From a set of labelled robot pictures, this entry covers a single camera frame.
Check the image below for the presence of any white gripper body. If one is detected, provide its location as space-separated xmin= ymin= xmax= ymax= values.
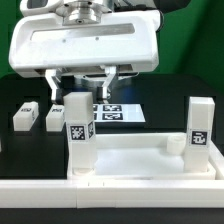
xmin=9 ymin=10 xmax=161 ymax=77

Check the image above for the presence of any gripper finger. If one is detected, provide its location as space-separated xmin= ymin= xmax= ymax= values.
xmin=97 ymin=66 xmax=117 ymax=103
xmin=45 ymin=69 xmax=63 ymax=104

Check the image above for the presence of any white desk tabletop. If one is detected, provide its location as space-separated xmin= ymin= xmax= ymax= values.
xmin=67 ymin=133 xmax=221 ymax=180

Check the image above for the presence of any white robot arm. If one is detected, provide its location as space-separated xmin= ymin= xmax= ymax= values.
xmin=9 ymin=0 xmax=191 ymax=104

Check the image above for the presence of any fiducial marker sheet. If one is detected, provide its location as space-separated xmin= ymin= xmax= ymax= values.
xmin=93 ymin=104 xmax=145 ymax=123

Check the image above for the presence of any white L-shaped wall fence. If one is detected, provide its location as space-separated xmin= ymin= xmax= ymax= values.
xmin=0 ymin=180 xmax=224 ymax=208

